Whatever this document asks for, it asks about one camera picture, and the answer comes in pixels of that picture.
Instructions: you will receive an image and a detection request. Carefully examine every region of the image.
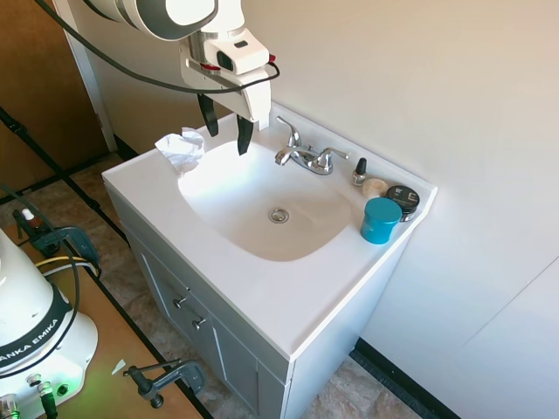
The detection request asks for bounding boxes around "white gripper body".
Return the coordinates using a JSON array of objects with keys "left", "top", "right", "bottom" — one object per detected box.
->
[{"left": 179, "top": 54, "right": 273, "bottom": 131}]

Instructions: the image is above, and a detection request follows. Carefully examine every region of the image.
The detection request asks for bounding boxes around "teal round jar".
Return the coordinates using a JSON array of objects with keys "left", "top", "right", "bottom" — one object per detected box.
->
[{"left": 360, "top": 196, "right": 403, "bottom": 244}]

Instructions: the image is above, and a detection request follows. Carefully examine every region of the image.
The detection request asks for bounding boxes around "grey vanity cabinet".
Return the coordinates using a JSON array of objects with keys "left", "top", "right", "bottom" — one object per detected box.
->
[{"left": 104, "top": 182, "right": 405, "bottom": 419}]

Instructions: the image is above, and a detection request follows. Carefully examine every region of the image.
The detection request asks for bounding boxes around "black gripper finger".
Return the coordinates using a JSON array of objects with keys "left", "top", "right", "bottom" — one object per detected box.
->
[
  {"left": 235, "top": 113, "right": 254, "bottom": 157},
  {"left": 197, "top": 93, "right": 219, "bottom": 137}
]

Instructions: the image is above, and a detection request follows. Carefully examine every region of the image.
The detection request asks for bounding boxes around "white sink countertop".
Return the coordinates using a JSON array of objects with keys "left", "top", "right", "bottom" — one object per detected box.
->
[{"left": 100, "top": 100, "right": 438, "bottom": 362}]

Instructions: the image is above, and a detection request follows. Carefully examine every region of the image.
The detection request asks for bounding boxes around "brown wooden door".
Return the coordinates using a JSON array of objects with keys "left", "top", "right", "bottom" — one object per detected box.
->
[{"left": 0, "top": 0, "right": 110, "bottom": 187}]

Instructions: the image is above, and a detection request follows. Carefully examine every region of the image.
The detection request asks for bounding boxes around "dark metal C-clamp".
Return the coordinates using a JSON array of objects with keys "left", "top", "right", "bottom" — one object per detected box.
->
[
  {"left": 32, "top": 224, "right": 102, "bottom": 280},
  {"left": 123, "top": 357, "right": 206, "bottom": 409}
]

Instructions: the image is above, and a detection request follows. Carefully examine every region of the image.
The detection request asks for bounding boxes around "small round beige jar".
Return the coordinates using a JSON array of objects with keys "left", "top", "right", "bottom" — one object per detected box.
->
[{"left": 362, "top": 177, "right": 389, "bottom": 198}]

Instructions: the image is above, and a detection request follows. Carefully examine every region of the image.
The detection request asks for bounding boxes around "black round jar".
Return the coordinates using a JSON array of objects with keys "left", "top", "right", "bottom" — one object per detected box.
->
[{"left": 384, "top": 184, "right": 421, "bottom": 223}]

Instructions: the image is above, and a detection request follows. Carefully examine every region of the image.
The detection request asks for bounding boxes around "white tissue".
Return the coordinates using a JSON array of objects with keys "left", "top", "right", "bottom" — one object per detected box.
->
[{"left": 154, "top": 126, "right": 206, "bottom": 176}]

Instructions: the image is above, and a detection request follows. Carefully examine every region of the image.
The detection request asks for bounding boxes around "black strap with buckles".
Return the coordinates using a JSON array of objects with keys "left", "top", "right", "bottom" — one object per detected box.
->
[{"left": 0, "top": 106, "right": 132, "bottom": 250}]

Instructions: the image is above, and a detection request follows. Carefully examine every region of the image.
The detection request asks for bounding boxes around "brown dropper bottle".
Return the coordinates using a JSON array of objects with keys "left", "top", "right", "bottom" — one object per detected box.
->
[{"left": 20, "top": 208, "right": 43, "bottom": 237}]

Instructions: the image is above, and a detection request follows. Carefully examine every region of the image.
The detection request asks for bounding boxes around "black connector cable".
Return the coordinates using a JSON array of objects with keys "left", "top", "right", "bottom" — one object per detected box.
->
[{"left": 37, "top": 379, "right": 60, "bottom": 419}]

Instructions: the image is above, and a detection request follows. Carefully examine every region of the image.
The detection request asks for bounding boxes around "yellow cable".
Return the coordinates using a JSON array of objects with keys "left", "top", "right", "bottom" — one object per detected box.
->
[{"left": 37, "top": 256, "right": 91, "bottom": 268}]

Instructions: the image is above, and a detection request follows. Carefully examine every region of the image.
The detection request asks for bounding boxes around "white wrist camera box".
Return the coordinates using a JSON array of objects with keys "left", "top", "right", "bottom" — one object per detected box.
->
[{"left": 207, "top": 37, "right": 271, "bottom": 75}]

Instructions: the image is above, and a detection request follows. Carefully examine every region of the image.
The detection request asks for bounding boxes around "chrome two-handle faucet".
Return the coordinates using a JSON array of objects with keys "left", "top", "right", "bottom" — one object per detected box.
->
[{"left": 273, "top": 115, "right": 351, "bottom": 176}]

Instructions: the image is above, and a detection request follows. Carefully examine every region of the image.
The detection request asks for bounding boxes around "small nail polish bottle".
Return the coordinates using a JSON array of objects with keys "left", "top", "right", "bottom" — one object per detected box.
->
[{"left": 350, "top": 157, "right": 368, "bottom": 188}]

